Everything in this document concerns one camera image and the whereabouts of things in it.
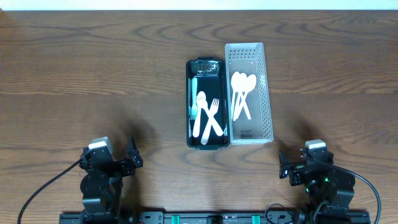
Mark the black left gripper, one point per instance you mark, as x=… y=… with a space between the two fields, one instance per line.
x=132 y=152

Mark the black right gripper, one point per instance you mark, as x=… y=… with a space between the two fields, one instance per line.
x=298 y=169

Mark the mint green plastic fork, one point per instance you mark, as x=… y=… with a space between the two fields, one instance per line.
x=194 y=108

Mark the white plastic fork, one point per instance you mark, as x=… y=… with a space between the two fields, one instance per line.
x=215 y=126
x=212 y=111

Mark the clear perforated plastic basket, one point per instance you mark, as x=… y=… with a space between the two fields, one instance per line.
x=249 y=58

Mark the dark green plastic basket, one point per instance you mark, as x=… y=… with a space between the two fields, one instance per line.
x=211 y=77

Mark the white plastic spoon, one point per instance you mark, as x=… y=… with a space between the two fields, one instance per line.
x=254 y=81
x=196 y=127
x=245 y=88

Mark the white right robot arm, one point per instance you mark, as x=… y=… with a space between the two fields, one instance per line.
x=330 y=188

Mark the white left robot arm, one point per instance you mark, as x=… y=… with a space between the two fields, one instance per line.
x=102 y=185

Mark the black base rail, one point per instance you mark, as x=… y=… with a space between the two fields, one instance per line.
x=271 y=216

